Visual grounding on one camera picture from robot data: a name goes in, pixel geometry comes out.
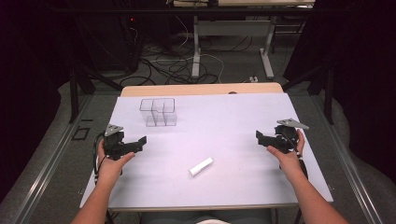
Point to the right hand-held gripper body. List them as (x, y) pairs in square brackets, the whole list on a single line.
[(286, 137)]

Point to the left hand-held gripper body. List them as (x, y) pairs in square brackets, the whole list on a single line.
[(115, 143)]

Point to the clear acrylic compartment organizer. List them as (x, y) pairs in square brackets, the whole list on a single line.
[(158, 112)]

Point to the person's right hand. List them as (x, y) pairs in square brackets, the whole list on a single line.
[(288, 160)]

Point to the black computer tower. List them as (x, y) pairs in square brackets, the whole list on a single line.
[(132, 43)]

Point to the dark curtain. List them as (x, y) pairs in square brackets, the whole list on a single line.
[(28, 87), (361, 77)]

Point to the white cylindrical tube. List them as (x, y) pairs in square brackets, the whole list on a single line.
[(201, 166)]

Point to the white metal desk frame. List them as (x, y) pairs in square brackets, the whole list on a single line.
[(233, 29)]

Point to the white table cover sheet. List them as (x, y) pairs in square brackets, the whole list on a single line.
[(211, 137)]

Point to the person's left hand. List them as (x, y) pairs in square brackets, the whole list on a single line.
[(111, 166)]

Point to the black metal stand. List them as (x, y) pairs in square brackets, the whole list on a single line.
[(325, 90), (77, 90)]

